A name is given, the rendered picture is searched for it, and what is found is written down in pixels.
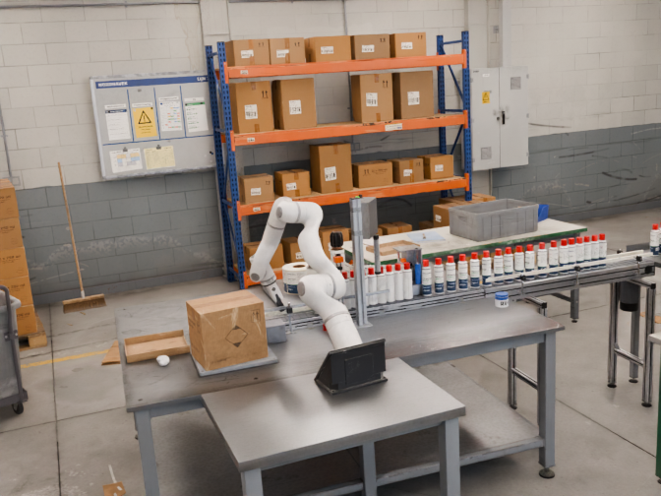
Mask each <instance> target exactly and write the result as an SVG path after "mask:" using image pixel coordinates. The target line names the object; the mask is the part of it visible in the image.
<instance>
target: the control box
mask: <svg viewBox="0 0 661 496"><path fill-rule="evenodd" d="M361 216H362V235H363V239H371V238H372V237H373V236H374V235H375V234H376V233H377V232H378V219H377V199H376V197H363V199H361Z"/></svg>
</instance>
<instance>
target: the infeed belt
mask: <svg viewBox="0 0 661 496"><path fill-rule="evenodd" d="M481 289H484V288H482V287H480V288H477V289H473V288H470V286H469V287H468V290H465V291H461V290H458V288H457V289H456V292H454V293H449V292H447V291H446V290H444V294H442V295H437V294H435V292H432V296H429V297H425V296H423V294H419V295H413V299H411V300H405V299H404V300H402V301H395V302H392V303H388V302H387V303H386V304H377V305H369V306H368V307H367V308H373V307H379V306H385V305H391V304H396V303H403V302H409V301H415V300H421V299H427V298H433V297H439V296H445V295H451V294H457V293H463V292H469V291H475V290H481ZM319 316H320V315H316V314H315V312H309V313H303V314H298V315H297V314H296V315H291V321H295V320H301V319H307V318H313V317H319ZM275 319H281V320H282V321H283V322H289V316H284V317H278V318H272V319H266V321H269V320H275Z"/></svg>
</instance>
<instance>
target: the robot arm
mask: <svg viewBox="0 0 661 496"><path fill-rule="evenodd" d="M322 219H323V211H322V209H321V208H320V206H319V205H317V204H316V203H312V202H292V200H291V199H290V198H289V197H280V198H278V199H276V200H275V202H274V203H273V205H272V208H271V211H270V216H269V220H268V223H267V226H266V229H265V232H264V236H263V239H262V241H261V243H260V245H259V247H258V249H257V252H256V254H254V255H253V256H251V257H250V262H251V264H252V265H251V269H250V279H251V280H252V281H254V282H260V283H261V285H262V286H265V287H266V288H267V290H268V292H269V294H270V296H271V298H272V299H273V300H274V302H275V303H276V305H277V307H279V306H284V305H283V303H282V301H281V299H283V296H282V294H281V292H280V290H279V288H278V286H277V284H276V283H275V282H276V276H275V274H274V272H273V270H272V268H271V266H270V260H271V258H272V256H273V254H274V252H275V250H276V248H277V246H278V244H279V241H280V239H281V236H282V233H283V230H284V228H285V225H286V223H287V222H289V223H303V224H304V226H305V228H304V229H303V231H302V232H301V233H300V235H299V237H298V244H299V248H300V251H301V254H302V256H303V258H304V260H305V262H306V263H307V264H308V265H309V266H310V267H311V268H312V269H314V270H315V271H316V272H317V273H318V275H308V276H304V277H303V278H301V279H300V280H299V282H298V285H297V291H298V295H299V297H300V298H301V300H302V301H303V302H304V303H305V304H306V305H307V306H308V307H310V308H311V309H312V310H314V311H315V312H316V313H318V314H319V315H320V316H321V318H322V319H323V322H324V324H325V326H326V329H327V331H328V333H329V336H330V340H331V342H332V344H333V347H334V349H340V348H344V347H349V346H353V345H356V344H360V343H363V342H362V341H361V339H360V337H359V334H358V332H357V330H356V328H355V325H354V323H353V321H352V319H351V316H350V314H349V312H348V310H347V308H346V306H345V305H344V304H342V303H340V302H339V301H336V299H339V298H341V297H342V296H343V295H344V294H345V291H346V282H345V279H344V277H343V276H342V274H341V273H340V271H339V270H338V269H337V268H336V267H335V266H334V264H333V263H332V262H331V261H330V260H329V259H328V257H327V256H326V254H325V253H324V250H323V247H322V244H321V241H320V238H319V233H318V230H319V226H320V224H321V221H322ZM280 298H281V299H280Z"/></svg>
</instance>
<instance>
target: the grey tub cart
mask: <svg viewBox="0 0 661 496"><path fill-rule="evenodd" d="M0 289H3V290H4V291H5V292H4V291H2V290H0V407H3V406H7V405H10V404H11V405H12V407H13V410H14V412H15V413H16V414H21V413H23V411H24V406H23V403H24V402H27V401H28V399H29V398H28V392H27V390H25V389H24V388H23V384H22V373H21V361H20V350H19V337H18V327H17V315H16V309H18V308H20V307H21V301H20V300H19V299H17V298H15V297H13V296H11V295H10V293H9V289H8V288H7V287H6V286H5V285H0Z"/></svg>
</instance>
